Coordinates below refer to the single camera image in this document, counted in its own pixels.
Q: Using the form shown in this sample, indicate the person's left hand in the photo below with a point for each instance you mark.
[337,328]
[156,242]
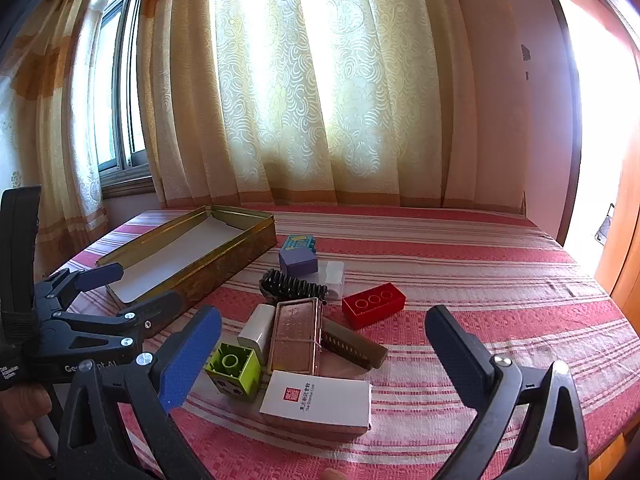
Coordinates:
[20,415]

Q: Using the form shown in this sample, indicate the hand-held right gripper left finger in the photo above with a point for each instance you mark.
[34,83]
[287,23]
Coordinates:
[192,355]

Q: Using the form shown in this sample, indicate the gold tin box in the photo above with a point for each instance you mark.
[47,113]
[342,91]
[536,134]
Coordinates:
[235,260]

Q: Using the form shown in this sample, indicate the green building block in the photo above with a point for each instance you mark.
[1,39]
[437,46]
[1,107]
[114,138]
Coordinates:
[235,370]

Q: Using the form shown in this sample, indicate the dark hanging rack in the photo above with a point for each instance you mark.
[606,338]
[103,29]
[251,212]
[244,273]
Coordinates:
[604,227]

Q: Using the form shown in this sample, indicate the red striped bed sheet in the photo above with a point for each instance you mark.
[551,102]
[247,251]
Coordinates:
[475,280]

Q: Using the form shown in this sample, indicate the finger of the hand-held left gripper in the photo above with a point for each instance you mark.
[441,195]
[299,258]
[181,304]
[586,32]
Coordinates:
[162,306]
[100,276]

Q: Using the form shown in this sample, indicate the dark brown harmonica bar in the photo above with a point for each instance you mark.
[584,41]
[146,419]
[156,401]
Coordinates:
[357,347]

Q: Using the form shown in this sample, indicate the black toothed hair clip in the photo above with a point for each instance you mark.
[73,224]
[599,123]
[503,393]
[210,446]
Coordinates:
[290,287]

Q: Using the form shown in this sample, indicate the wooden door frame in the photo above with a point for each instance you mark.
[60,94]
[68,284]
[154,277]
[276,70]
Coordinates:
[575,160]

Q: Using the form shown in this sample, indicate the sliding window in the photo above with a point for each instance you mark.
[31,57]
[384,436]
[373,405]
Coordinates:
[120,110]

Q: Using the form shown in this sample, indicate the teal printed building block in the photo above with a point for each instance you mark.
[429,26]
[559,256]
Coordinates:
[297,243]

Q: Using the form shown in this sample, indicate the wide cream patterned curtain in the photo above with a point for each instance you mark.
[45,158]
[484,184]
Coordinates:
[325,85]

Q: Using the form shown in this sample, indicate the white rounded charger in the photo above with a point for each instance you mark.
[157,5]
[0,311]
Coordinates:
[255,332]

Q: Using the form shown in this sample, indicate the copper metal case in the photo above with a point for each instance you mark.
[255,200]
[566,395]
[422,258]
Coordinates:
[295,335]

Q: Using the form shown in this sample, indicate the white card box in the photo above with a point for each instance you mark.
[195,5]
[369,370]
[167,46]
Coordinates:
[315,397]

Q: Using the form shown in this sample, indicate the narrow cream floral curtain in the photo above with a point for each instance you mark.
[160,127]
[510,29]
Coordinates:
[55,135]

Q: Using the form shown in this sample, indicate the wooden door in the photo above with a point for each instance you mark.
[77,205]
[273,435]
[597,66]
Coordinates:
[620,240]

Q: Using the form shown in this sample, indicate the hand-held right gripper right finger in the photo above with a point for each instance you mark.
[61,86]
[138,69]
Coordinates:
[455,355]

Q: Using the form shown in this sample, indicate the red building block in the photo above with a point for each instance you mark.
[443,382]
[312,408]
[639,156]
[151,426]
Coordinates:
[375,310]

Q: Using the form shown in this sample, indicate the clear plastic box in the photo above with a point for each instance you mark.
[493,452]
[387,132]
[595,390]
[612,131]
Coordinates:
[332,277]

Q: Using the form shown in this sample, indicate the purple building block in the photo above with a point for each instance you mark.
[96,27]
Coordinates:
[297,262]

